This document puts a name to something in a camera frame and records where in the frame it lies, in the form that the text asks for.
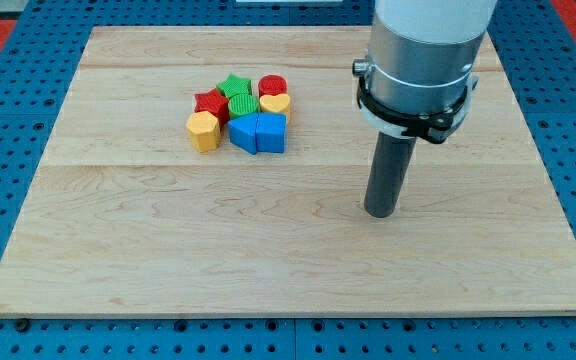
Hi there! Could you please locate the light wooden board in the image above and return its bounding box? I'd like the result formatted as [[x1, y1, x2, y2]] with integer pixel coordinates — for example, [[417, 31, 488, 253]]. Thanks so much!
[[0, 27, 576, 319]]

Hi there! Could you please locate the red star block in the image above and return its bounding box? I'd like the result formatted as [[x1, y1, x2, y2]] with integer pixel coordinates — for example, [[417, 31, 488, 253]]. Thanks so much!
[[194, 88, 230, 128]]

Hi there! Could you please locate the green star block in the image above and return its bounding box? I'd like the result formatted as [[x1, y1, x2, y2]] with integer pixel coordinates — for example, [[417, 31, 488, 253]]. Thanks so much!
[[216, 73, 252, 99]]

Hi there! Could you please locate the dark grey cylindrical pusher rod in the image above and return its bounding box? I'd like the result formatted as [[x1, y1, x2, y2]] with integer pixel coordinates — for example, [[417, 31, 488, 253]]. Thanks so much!
[[364, 133, 416, 218]]

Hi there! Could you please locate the green cylinder block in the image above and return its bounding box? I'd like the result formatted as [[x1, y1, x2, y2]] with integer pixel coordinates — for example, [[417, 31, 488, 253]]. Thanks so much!
[[228, 94, 259, 119]]

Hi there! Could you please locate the yellow hexagon block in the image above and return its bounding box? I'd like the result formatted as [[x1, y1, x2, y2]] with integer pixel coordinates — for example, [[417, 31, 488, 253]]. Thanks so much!
[[186, 111, 221, 152]]

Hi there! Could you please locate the blue pentagon block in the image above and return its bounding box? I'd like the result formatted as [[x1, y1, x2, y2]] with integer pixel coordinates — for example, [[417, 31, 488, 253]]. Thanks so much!
[[256, 112, 287, 153]]

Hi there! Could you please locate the blue triangular block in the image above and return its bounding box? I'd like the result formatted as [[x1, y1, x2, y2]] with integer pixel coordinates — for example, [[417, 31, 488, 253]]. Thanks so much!
[[228, 113, 258, 155]]

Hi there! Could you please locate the yellow heart block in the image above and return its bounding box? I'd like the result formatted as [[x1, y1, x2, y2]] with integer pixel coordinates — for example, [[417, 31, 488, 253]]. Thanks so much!
[[259, 93, 292, 122]]

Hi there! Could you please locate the red cylinder block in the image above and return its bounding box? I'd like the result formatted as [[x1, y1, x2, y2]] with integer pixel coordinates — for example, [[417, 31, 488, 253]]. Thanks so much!
[[257, 74, 288, 96]]

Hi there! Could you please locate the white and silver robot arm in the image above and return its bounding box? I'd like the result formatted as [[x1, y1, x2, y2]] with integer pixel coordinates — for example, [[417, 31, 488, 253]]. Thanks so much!
[[352, 0, 497, 144]]

